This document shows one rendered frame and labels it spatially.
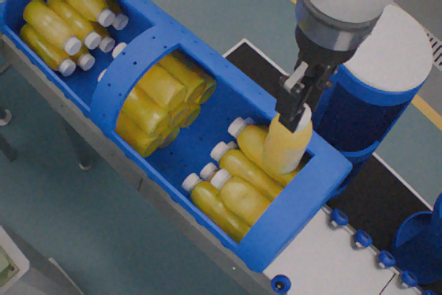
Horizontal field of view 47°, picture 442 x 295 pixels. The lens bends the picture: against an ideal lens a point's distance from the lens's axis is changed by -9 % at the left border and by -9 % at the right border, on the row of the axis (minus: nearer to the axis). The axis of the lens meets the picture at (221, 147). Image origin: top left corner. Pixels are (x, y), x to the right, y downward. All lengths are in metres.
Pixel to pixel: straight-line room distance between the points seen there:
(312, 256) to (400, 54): 0.55
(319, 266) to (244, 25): 1.60
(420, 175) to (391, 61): 1.16
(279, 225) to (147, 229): 1.29
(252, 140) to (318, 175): 0.18
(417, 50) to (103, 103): 0.79
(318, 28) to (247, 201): 0.56
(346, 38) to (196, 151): 0.76
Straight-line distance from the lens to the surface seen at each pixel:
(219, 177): 1.07
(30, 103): 2.50
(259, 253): 0.99
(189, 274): 2.15
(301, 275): 1.23
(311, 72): 0.63
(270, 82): 2.29
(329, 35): 0.55
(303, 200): 0.95
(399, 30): 1.44
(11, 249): 1.21
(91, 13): 1.28
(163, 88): 1.09
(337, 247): 1.26
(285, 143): 0.82
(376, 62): 1.36
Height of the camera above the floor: 2.12
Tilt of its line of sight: 67 degrees down
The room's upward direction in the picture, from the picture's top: 7 degrees clockwise
